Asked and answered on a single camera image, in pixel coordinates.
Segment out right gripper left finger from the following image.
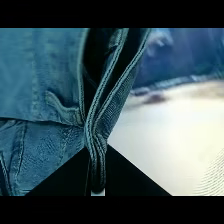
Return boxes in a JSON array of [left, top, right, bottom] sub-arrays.
[[25, 146, 92, 197]]

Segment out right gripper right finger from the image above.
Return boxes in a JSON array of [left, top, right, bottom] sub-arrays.
[[103, 144, 172, 197]]

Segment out blue jeans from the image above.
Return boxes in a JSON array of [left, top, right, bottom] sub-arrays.
[[0, 27, 152, 197]]

